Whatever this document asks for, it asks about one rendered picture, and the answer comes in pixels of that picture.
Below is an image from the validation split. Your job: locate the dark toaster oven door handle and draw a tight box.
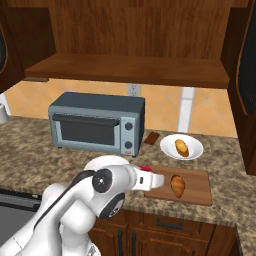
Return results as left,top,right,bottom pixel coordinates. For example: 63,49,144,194
52,113,121,127

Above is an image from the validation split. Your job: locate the wooden base cupboard door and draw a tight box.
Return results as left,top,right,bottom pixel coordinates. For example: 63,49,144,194
127,226,208,256
88,218,130,256

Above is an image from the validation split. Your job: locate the wooden cabinet door with mesh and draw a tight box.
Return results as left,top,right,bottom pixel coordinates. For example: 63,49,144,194
0,0,57,95
220,0,256,177

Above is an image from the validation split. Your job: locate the wooden drawer front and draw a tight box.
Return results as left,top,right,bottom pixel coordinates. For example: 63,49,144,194
142,212,216,242

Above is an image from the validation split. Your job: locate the wooden cutting board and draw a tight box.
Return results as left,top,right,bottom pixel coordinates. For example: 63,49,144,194
143,165,214,207

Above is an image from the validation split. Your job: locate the toaster oven glass door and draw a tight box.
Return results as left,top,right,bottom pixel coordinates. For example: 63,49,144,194
52,113,123,148

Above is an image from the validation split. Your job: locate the white plate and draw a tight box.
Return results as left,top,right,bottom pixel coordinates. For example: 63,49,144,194
159,133,205,161

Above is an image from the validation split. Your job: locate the open wooden wall cabinet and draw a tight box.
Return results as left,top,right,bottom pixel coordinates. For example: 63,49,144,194
23,0,250,90

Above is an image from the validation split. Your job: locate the black drawer handle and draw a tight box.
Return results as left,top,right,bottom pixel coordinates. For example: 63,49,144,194
155,217,185,231

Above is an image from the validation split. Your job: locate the golden brown croissant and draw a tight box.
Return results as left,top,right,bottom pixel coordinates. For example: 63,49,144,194
170,174,186,199

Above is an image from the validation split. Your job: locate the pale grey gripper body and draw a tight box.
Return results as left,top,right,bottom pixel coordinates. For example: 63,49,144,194
145,171,166,192

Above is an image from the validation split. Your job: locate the white wall socket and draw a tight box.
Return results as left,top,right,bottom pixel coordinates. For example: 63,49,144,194
127,83,141,98

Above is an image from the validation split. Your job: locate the black cupboard door handle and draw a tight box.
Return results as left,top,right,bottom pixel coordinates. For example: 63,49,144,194
130,231,138,256
117,229,125,256

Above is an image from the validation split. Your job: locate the golden bread roll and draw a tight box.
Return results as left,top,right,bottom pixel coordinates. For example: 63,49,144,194
174,138,190,159

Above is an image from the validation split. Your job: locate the white mug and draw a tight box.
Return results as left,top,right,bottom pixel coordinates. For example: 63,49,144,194
0,94,10,125

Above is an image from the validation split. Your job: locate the brown chocolate bar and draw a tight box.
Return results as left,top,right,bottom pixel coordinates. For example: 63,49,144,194
143,131,161,146

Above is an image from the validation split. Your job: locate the grey dishwasher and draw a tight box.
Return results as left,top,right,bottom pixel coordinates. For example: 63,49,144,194
0,188,43,248

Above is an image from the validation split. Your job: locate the grey toaster oven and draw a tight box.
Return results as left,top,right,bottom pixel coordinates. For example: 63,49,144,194
47,91,146,158

